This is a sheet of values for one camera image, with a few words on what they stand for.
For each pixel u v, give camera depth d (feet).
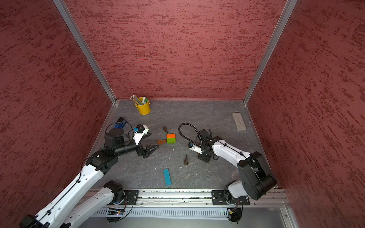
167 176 2.66
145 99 3.50
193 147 2.62
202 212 2.33
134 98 3.26
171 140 3.11
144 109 3.53
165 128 3.35
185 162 2.79
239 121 3.40
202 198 2.48
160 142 3.10
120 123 3.35
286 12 2.39
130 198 2.35
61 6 2.33
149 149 2.06
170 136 3.19
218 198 2.43
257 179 1.39
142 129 2.02
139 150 2.07
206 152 2.44
